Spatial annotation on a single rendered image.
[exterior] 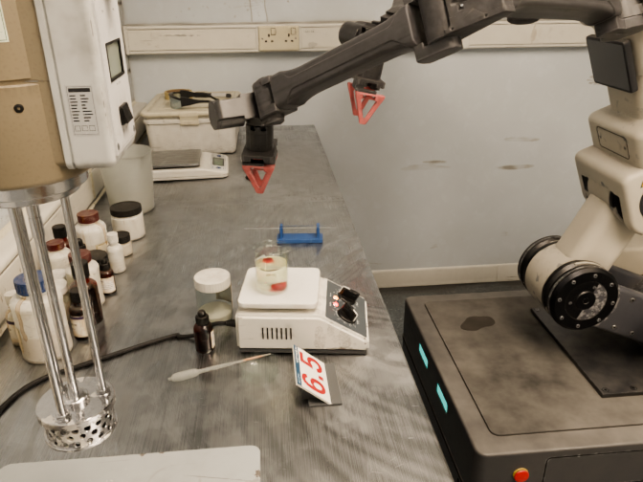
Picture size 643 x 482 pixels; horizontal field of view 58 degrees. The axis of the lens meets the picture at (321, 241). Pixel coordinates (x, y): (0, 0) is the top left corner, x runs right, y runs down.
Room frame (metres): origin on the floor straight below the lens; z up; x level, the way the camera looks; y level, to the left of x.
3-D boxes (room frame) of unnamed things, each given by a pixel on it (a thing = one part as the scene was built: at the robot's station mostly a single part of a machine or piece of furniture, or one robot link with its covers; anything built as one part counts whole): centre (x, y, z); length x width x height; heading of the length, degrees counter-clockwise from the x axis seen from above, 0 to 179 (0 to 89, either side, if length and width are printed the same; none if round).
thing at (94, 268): (0.89, 0.41, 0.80); 0.06 x 0.06 x 0.10
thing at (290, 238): (1.16, 0.05, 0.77); 0.10 x 0.03 x 0.04; 91
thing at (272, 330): (0.80, 0.04, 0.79); 0.22 x 0.13 x 0.08; 88
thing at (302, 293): (0.80, 0.06, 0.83); 0.12 x 0.12 x 0.01; 88
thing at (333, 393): (0.66, 0.01, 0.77); 0.09 x 0.06 x 0.04; 6
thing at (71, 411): (0.42, 0.23, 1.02); 0.07 x 0.07 x 0.25
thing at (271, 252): (0.79, 0.07, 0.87); 0.06 x 0.05 x 0.08; 75
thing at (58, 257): (0.97, 0.49, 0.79); 0.05 x 0.05 x 0.09
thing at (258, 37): (2.28, -0.25, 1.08); 1.90 x 0.06 x 0.10; 96
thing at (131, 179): (1.37, 0.48, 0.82); 0.18 x 0.13 x 0.15; 48
